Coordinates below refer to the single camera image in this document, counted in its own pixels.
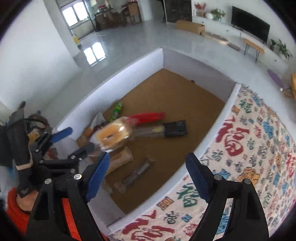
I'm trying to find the clear brown biscuit stick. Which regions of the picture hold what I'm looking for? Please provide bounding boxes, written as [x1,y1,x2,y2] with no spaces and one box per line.
[114,159,155,193]

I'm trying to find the green snack packet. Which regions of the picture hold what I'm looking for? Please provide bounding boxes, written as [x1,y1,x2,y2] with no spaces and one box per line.
[109,101,123,123]

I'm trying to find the operator left hand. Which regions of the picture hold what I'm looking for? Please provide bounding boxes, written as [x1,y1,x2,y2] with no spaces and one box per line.
[16,190,39,212]

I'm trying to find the long clear black-end snack pack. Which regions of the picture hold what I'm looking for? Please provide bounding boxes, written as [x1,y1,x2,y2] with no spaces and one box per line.
[132,120,188,138]

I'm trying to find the green potted plant white pot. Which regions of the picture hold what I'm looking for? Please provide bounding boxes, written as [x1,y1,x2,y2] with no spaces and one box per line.
[277,39,293,60]

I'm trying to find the orange lounge chair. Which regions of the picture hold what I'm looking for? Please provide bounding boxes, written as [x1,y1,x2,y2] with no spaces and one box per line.
[291,73,296,100]

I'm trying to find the yellow rice cracker packet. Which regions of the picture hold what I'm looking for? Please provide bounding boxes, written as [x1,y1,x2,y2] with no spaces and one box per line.
[106,147,133,175]

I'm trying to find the bread loaf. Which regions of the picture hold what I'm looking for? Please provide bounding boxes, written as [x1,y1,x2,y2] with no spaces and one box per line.
[90,116,134,152]

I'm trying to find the white cardboard box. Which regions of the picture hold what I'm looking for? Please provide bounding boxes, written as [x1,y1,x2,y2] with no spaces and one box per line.
[56,48,240,235]

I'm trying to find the red snack packet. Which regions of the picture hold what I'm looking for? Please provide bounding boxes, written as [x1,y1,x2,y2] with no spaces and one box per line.
[128,112,166,126]

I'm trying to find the patterned woven tablecloth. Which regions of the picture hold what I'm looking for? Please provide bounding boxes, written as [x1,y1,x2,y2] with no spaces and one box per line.
[109,87,295,240]

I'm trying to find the black flat television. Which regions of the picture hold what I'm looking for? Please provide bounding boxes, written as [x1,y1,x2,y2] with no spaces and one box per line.
[231,6,270,43]

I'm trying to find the red flowers in vase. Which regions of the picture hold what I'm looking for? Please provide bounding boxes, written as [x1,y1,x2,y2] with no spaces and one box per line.
[194,3,207,17]

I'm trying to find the brown cardboard box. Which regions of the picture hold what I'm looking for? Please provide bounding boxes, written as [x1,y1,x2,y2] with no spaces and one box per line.
[176,20,205,35]

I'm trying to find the wooden bench stool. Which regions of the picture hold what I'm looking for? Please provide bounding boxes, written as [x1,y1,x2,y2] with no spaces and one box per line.
[243,38,265,62]

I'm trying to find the white TV cabinet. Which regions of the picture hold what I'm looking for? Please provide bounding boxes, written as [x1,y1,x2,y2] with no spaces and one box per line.
[192,16,288,77]

